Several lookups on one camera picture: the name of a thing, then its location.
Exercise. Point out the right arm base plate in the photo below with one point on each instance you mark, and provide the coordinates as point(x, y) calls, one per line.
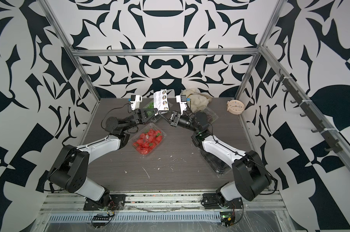
point(217, 201)

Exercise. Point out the purple grape clamshell box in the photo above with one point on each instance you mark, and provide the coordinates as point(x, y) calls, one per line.
point(211, 115)

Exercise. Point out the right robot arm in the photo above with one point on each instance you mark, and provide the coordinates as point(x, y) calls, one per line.
point(250, 177)

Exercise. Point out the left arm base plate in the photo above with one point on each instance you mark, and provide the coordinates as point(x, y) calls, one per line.
point(111, 202)

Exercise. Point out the aluminium frame rail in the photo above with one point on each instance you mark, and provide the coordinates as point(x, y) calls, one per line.
point(155, 201)

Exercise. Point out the cream plush toy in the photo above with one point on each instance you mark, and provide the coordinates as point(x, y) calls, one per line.
point(197, 101)

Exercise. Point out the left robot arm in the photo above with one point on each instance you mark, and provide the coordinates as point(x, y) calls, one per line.
point(70, 168)

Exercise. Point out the green and red grape box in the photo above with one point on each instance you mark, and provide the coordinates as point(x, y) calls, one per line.
point(150, 105)

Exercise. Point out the right circuit board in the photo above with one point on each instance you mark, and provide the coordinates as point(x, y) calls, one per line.
point(227, 219)

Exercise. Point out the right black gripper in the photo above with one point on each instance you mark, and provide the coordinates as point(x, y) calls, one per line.
point(177, 119)

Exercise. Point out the strawberry clamshell box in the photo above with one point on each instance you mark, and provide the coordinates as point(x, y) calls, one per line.
point(148, 139)

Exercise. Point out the circuit board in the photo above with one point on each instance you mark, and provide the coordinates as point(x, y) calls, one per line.
point(227, 219)
point(100, 220)

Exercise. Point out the left circuit board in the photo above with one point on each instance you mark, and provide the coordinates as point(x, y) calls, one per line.
point(100, 220)

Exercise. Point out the black wall hook rail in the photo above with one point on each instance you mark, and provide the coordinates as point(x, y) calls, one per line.
point(311, 111)

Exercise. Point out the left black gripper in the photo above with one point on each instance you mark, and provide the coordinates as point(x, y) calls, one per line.
point(141, 115)

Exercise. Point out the white sticker sheet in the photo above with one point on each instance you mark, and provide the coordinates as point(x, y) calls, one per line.
point(160, 100)

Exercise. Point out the avocado clamshell box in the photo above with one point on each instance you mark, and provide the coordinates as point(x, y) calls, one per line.
point(217, 165)

